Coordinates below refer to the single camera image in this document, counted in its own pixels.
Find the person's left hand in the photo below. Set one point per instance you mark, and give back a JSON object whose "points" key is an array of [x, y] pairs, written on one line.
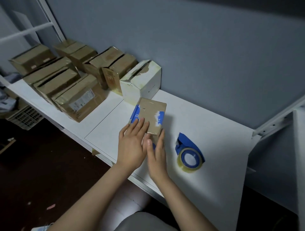
{"points": [[129, 147]]}

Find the person's right hand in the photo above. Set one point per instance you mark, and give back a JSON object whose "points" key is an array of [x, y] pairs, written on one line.
{"points": [[157, 161]]}

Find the person's left middle finger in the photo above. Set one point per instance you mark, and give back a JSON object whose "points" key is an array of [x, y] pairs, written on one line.
{"points": [[140, 125]]}

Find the person's left little finger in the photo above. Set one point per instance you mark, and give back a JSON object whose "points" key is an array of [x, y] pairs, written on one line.
{"points": [[123, 132]]}

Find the person's right thumb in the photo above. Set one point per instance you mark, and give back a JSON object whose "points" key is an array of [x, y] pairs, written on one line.
{"points": [[147, 145]]}

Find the small blue-printed taped parcel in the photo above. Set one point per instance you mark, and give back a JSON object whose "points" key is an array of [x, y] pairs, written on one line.
{"points": [[151, 111]]}

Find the person's left forearm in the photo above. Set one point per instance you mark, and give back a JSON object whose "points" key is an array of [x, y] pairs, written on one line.
{"points": [[95, 202]]}

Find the person's right forearm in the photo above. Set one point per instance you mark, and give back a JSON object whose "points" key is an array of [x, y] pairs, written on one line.
{"points": [[181, 204]]}

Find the blue tape dispenser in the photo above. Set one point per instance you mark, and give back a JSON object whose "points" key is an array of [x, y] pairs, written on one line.
{"points": [[187, 141]]}

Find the white worn cardboard box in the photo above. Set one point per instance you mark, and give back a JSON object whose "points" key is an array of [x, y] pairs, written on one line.
{"points": [[140, 83]]}

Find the clear packing tape roll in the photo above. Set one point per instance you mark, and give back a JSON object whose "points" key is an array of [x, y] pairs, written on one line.
{"points": [[190, 166]]}

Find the group of brown cardboard boxes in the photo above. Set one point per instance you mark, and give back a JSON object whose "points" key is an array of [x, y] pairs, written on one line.
{"points": [[71, 95]]}

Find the person's grey shorts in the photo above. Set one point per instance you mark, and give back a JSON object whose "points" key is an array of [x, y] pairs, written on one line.
{"points": [[145, 222]]}

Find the white plastic lattice crate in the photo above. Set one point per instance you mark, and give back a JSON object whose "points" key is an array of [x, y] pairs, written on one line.
{"points": [[25, 119]]}

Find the wooden stool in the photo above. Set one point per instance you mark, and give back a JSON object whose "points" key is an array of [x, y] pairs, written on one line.
{"points": [[6, 145]]}

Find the blue crumpled clothing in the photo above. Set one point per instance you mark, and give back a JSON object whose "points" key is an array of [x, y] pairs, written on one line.
{"points": [[9, 79]]}

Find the white perforated metal bracket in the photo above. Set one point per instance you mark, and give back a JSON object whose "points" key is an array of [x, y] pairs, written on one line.
{"points": [[274, 123]]}

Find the white metal shelf frame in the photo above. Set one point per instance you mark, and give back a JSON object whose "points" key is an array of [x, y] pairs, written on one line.
{"points": [[33, 28]]}

